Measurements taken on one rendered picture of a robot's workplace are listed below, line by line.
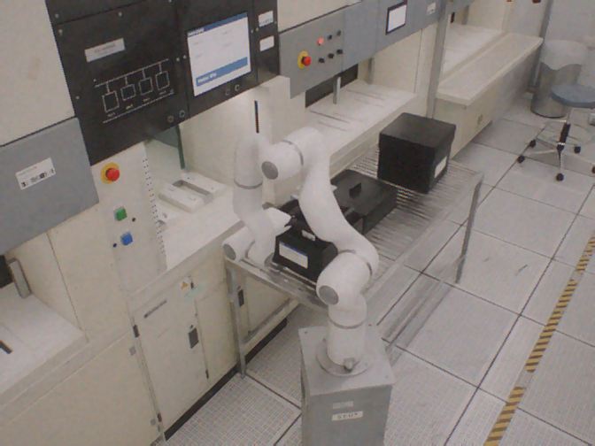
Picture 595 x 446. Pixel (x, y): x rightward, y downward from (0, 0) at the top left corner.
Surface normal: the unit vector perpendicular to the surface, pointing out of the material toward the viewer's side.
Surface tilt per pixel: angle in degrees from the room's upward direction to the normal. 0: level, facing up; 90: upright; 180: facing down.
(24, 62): 90
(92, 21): 90
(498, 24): 90
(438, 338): 0
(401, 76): 90
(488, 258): 0
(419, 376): 0
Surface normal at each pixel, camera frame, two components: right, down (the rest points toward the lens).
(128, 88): 0.80, 0.35
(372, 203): 0.00, -0.81
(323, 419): 0.15, 0.58
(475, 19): -0.60, 0.47
